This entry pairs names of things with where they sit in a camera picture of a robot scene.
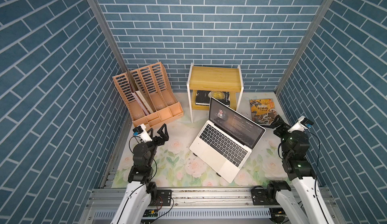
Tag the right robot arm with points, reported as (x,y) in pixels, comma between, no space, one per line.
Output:
(293,147)

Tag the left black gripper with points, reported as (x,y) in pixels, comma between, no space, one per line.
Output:
(163,138)

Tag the floral table mat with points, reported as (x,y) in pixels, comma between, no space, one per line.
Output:
(177,166)

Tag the silver laptop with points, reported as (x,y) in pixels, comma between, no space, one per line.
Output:
(226,140)

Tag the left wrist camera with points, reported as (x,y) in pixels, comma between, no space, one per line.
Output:
(140,132)

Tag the small green circuit board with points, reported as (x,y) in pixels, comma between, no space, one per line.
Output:
(150,214)

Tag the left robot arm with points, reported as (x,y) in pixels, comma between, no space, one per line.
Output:
(141,191)

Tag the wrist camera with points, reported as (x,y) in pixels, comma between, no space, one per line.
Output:
(140,132)
(302,125)

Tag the colourful illustrated book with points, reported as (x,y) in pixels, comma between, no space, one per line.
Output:
(263,111)

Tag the wooden white-framed shelf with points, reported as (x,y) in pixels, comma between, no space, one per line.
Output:
(214,79)

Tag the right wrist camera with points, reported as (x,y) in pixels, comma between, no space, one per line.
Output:
(302,125)

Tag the papers in organizer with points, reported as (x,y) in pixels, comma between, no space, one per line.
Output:
(143,102)

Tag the black book on shelf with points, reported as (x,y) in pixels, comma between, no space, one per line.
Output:
(203,97)

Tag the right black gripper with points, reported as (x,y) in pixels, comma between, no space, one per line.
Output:
(283,129)

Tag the pink desk file organizer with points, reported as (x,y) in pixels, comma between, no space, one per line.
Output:
(153,82)

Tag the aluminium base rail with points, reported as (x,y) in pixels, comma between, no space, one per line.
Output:
(221,204)

